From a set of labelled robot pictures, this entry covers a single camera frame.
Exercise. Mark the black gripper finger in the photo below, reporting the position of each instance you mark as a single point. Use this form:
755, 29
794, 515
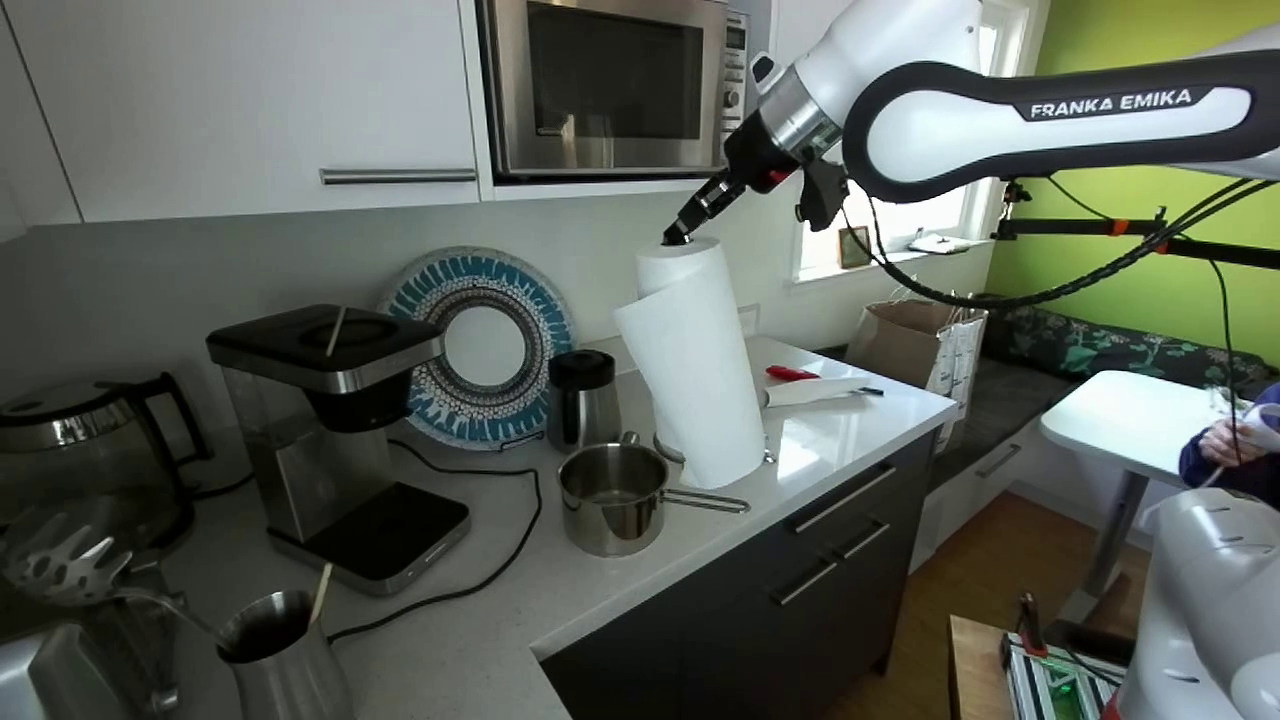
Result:
703, 206

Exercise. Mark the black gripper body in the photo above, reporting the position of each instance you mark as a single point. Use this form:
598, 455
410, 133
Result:
762, 164

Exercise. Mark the white paper towel roll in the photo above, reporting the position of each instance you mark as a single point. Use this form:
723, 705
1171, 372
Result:
690, 351

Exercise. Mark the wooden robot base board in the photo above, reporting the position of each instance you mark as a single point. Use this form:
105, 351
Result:
1003, 672

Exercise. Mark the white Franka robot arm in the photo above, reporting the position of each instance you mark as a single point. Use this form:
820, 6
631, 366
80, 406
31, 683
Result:
917, 124

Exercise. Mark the person hand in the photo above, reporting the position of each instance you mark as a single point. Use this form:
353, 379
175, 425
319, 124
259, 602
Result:
1228, 444

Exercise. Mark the stainless steel microwave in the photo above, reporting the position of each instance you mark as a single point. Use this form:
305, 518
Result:
627, 89

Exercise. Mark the steel thermal carafe black lid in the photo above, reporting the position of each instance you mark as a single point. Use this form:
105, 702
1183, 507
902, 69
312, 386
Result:
583, 397

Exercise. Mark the blue white decorative plate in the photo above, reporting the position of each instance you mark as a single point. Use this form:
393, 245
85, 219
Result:
496, 326

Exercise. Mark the cardboard box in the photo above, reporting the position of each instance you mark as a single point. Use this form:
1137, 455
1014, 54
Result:
921, 341

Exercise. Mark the small steel saucepan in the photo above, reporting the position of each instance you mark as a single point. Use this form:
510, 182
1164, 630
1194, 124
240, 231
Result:
615, 499

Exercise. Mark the dark lower cabinet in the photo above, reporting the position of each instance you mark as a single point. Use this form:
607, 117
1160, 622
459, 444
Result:
777, 626

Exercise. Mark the black steel coffee maker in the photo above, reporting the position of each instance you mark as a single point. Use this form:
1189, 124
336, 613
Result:
312, 397

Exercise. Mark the white side table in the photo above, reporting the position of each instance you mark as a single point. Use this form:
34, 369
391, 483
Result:
1137, 425

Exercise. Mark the white upper cabinet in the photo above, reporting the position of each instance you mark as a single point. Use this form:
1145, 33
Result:
169, 109

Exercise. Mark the steel utensil cup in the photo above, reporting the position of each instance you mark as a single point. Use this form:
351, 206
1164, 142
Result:
282, 661

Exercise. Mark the glass electric kettle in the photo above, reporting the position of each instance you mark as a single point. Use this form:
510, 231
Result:
113, 442

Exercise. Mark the red handled knife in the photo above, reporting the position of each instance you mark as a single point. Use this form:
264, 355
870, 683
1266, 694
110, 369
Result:
787, 386

